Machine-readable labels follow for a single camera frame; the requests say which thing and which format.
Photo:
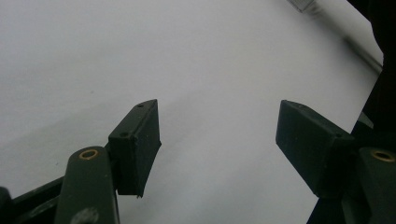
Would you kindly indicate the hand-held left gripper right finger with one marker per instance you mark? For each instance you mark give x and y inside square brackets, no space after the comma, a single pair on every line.
[311,149]

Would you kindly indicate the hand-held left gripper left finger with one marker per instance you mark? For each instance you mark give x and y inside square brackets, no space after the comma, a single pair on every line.
[134,155]

